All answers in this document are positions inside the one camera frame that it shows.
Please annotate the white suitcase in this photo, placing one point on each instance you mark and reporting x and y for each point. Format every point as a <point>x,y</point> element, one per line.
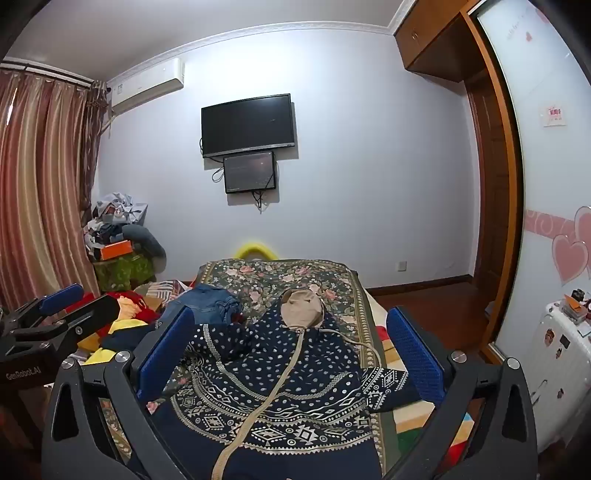
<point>558,364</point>

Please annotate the white air conditioner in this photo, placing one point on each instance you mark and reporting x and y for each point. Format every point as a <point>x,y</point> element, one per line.
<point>147,87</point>

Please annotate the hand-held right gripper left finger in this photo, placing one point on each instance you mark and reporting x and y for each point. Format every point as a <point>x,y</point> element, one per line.
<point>166,355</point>

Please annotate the red white sticker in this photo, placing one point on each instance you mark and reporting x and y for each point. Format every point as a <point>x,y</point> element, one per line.
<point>554,115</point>

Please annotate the red fluffy cloth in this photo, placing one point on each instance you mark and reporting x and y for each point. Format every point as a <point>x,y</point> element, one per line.
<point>143,314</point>

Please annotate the small black monitor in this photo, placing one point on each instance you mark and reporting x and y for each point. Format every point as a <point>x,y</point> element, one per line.
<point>249,173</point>

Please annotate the green patterned cloth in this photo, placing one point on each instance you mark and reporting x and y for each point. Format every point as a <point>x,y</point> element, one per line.
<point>122,274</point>

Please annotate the striped patchwork cloth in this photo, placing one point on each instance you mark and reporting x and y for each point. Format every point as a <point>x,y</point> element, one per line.
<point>159,290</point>

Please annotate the wooden door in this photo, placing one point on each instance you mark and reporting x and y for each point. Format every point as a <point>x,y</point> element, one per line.
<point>489,194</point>

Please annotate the navy patterned hooded garment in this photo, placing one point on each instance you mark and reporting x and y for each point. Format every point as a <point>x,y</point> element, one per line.
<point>286,383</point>

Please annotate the orange box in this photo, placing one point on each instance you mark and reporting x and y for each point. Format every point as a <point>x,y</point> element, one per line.
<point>117,250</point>

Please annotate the grey pillow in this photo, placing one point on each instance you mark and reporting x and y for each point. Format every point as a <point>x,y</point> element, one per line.
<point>150,242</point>

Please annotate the colourful striped blanket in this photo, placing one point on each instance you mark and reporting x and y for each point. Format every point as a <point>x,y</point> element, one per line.
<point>411,434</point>

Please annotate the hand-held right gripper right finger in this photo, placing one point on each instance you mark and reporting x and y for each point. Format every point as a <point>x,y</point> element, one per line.
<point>415,355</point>

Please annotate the wooden overhead cabinet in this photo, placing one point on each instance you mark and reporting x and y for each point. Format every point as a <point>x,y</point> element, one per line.
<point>429,41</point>

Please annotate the pile of grey clutter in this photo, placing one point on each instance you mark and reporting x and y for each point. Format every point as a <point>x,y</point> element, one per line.
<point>111,217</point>

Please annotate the floral blanket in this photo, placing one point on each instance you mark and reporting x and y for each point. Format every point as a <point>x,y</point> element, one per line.
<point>272,281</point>

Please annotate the black wall television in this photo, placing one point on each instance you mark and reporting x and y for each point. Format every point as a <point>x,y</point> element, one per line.
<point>248,125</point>

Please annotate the blue jeans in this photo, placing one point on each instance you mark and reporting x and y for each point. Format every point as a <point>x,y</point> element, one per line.
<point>207,304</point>

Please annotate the striped pink curtain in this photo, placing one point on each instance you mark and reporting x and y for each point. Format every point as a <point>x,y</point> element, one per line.
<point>41,184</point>

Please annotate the yellow cloth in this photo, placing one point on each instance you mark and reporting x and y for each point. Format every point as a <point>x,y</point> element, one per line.
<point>115,330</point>

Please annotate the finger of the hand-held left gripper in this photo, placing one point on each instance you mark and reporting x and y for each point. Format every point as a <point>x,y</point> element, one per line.
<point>60,295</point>
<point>87,318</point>

